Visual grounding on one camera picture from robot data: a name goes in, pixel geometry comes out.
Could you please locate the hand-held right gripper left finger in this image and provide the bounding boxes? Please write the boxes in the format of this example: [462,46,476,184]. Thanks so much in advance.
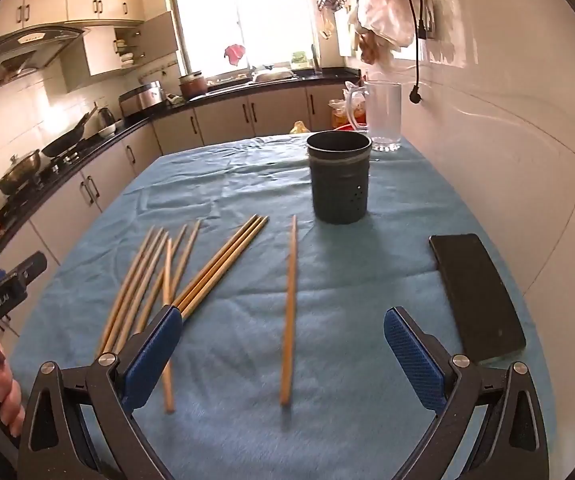
[18,304,184,480]

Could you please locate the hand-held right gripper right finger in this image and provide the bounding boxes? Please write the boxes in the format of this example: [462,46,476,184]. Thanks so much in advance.
[383,306,551,480]

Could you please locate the bunch of wooden chopsticks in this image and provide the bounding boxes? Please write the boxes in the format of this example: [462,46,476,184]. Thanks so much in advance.
[94,214,269,415]

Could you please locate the wooden chopstick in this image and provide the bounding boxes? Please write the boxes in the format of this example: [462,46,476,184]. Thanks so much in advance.
[280,215,299,407]

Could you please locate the dark grey utensil holder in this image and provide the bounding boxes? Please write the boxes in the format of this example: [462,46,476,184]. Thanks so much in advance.
[306,130,372,225]

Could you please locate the person's left hand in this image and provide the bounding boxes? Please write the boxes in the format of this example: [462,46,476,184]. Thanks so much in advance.
[0,337,27,438]

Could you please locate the black smartphone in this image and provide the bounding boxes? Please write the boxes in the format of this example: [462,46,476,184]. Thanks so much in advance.
[428,233,527,366]

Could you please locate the blue tablecloth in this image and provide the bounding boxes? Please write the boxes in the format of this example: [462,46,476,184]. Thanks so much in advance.
[10,132,558,480]

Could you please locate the steel pot with lid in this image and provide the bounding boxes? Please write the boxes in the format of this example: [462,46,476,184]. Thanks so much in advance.
[0,150,43,196]

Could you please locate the black wok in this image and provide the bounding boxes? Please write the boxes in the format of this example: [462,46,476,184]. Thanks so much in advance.
[41,112,99,158]

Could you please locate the black kitchen countertop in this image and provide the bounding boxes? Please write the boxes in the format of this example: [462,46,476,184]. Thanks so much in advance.
[0,66,363,286]

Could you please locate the silver rice cooker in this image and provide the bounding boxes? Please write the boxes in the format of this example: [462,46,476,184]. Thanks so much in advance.
[118,80,167,117]

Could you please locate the steel range hood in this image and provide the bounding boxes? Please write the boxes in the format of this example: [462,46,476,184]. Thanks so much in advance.
[0,25,90,106]

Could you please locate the brown clay pot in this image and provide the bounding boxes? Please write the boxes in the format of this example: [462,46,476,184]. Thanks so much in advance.
[178,71,208,101]

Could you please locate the cream base cabinets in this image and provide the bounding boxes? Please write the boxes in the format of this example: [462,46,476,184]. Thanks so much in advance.
[0,82,348,341]

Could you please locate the clear glass mug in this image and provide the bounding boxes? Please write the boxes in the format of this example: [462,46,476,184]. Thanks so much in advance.
[343,80,402,152]

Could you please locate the orange plastic bag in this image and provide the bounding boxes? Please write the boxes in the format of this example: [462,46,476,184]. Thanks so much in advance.
[328,99,368,131]

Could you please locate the pale pink plastic bags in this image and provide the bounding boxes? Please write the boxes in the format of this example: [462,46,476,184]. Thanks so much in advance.
[347,0,417,66]

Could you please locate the kitchen window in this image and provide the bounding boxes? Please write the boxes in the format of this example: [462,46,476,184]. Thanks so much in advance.
[164,0,321,78]

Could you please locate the open wall cabinet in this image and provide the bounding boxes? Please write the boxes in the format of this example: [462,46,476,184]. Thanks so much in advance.
[61,10,179,93]

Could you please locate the black power cable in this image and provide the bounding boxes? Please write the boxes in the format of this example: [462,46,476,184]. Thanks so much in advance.
[402,0,431,106]

